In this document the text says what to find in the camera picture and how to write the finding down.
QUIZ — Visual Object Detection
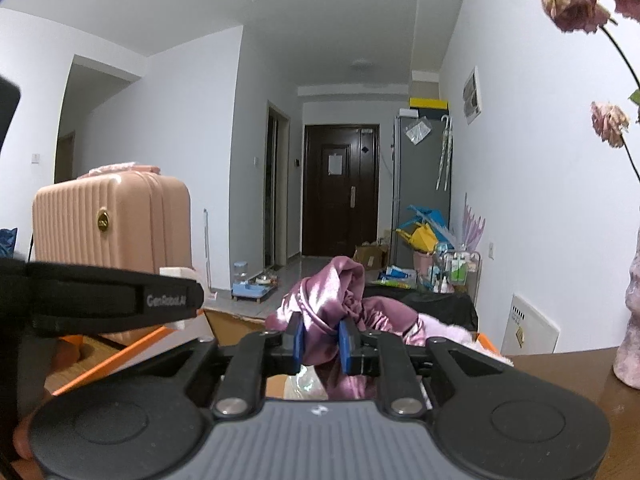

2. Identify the blue and white package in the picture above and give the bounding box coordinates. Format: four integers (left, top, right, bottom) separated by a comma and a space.
377, 265, 418, 288

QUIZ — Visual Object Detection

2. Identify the pink ribbed suitcase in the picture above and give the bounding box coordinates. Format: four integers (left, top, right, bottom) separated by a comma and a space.
32, 172, 194, 347

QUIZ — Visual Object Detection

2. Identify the blue pet water feeder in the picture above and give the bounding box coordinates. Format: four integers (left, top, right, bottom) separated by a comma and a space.
231, 261, 281, 303

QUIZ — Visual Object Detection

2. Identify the clear plastic bag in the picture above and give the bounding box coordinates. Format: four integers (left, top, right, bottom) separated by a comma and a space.
404, 117, 432, 145

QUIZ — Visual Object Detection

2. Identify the pink satin cloth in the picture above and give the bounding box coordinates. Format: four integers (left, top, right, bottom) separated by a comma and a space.
265, 256, 426, 401

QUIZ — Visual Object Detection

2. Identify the lavender fluffy sock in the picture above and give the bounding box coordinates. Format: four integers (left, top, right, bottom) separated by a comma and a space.
415, 312, 478, 348

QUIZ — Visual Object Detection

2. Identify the blue plastic stool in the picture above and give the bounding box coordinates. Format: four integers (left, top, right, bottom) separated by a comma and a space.
406, 205, 453, 241

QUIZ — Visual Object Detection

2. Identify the dark interior doorway frame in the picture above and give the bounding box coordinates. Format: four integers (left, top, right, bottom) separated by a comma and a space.
265, 100, 292, 268

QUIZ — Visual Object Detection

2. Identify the metal trolley with bottles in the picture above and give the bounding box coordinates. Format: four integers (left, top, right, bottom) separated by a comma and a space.
431, 249, 482, 306

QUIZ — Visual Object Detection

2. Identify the white folded umbrella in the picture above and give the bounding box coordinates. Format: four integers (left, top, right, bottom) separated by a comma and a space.
436, 115, 453, 192

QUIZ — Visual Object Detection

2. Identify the dark wooden entrance door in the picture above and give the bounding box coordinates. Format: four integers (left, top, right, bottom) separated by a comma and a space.
301, 124, 380, 257

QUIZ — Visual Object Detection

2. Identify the grey refrigerator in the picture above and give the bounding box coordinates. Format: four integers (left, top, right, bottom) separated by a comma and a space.
392, 114, 451, 261

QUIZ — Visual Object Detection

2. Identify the purple feather wall decoration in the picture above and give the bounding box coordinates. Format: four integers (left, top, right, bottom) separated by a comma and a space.
462, 192, 487, 251

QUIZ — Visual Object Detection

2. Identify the light green plastic bag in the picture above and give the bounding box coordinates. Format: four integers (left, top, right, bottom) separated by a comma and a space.
284, 366, 328, 401

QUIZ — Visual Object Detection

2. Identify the pink plastic packet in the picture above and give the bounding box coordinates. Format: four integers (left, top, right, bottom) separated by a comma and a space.
77, 161, 162, 178

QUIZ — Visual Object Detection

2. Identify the dried pink rose bouquet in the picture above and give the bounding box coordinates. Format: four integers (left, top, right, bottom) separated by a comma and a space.
539, 0, 640, 183

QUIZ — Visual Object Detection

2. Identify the orange cardboard box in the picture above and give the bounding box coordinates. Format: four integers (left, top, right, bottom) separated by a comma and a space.
47, 307, 503, 403

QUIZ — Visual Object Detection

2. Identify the white flat panel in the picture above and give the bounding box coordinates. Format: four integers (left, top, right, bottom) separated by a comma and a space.
501, 294, 561, 356

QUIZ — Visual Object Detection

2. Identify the person's left hand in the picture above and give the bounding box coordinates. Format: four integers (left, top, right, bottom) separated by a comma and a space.
12, 412, 38, 463

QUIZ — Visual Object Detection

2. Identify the white electrical wall panel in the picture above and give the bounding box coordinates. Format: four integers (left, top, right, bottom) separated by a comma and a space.
462, 66, 483, 125

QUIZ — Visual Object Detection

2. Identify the white mop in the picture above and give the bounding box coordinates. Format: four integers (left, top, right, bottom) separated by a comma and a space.
202, 207, 218, 301

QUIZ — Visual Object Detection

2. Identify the white foam sponge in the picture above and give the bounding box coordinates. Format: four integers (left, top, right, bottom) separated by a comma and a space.
159, 266, 202, 332

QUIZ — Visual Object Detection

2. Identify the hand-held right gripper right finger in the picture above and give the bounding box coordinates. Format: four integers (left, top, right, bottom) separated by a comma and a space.
337, 319, 506, 417

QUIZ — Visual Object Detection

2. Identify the pink textured vase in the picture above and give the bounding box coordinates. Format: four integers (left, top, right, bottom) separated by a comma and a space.
612, 227, 640, 390

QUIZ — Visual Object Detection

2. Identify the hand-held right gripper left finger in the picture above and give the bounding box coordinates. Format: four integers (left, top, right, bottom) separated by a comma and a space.
165, 312, 304, 419

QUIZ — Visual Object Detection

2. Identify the brown cardboard box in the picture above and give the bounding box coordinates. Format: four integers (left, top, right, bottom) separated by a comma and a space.
354, 242, 390, 270

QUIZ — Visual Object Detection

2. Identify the pink plastic bin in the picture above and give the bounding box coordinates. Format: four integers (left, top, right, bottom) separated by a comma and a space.
413, 250, 435, 281

